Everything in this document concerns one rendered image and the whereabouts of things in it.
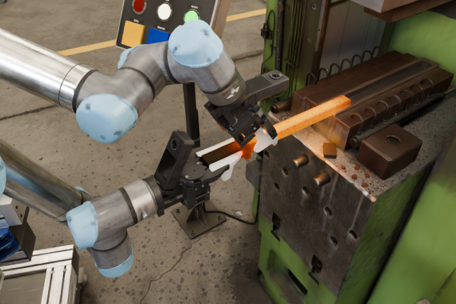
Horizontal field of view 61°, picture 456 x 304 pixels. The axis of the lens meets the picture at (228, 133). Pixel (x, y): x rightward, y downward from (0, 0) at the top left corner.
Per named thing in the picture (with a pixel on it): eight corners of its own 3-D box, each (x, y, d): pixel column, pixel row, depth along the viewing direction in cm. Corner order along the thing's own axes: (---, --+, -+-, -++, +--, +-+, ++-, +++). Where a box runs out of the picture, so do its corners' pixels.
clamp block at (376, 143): (383, 182, 88) (391, 161, 84) (355, 159, 93) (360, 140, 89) (416, 161, 93) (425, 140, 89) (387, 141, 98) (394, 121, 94)
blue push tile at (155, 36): (163, 57, 118) (168, 33, 117) (144, 51, 121) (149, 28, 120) (167, 58, 120) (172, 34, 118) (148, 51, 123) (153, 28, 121)
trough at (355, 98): (334, 119, 94) (335, 114, 93) (319, 108, 97) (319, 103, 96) (438, 68, 112) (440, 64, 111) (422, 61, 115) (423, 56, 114)
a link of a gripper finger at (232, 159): (240, 167, 86) (204, 182, 83) (241, 147, 83) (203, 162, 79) (248, 176, 84) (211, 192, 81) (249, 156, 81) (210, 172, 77)
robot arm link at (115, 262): (114, 232, 87) (104, 200, 80) (143, 264, 81) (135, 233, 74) (82, 253, 83) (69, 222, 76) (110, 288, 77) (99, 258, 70)
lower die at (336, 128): (343, 151, 96) (351, 125, 90) (290, 110, 108) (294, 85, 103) (444, 97, 113) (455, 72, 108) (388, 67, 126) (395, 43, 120)
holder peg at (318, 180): (317, 191, 94) (319, 183, 92) (310, 184, 95) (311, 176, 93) (330, 184, 95) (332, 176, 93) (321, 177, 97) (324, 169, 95)
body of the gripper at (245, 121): (223, 130, 83) (197, 99, 74) (252, 103, 84) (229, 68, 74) (243, 150, 78) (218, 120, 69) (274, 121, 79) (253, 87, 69)
